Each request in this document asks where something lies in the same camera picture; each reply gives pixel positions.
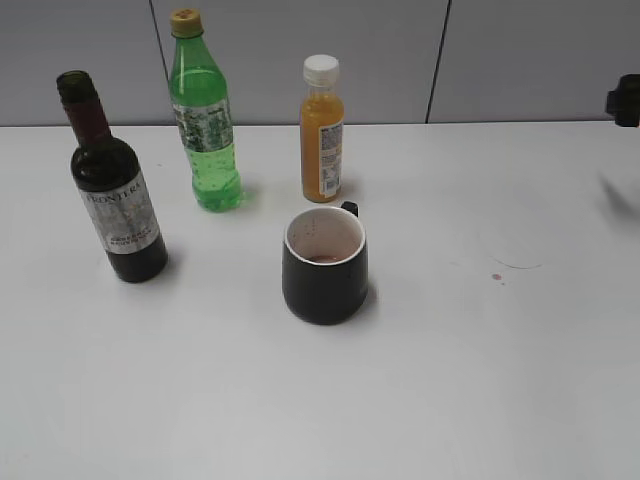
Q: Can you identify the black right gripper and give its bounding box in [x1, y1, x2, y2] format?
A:
[605, 74, 640, 127]

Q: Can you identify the black mug white interior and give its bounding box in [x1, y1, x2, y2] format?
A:
[282, 201, 369, 326]

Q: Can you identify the dark red wine bottle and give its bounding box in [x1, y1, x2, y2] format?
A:
[56, 70, 168, 283]

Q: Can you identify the orange juice bottle white cap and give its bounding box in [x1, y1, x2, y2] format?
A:
[299, 54, 344, 203]

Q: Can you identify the green plastic soda bottle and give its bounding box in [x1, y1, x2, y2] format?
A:
[168, 8, 243, 212]

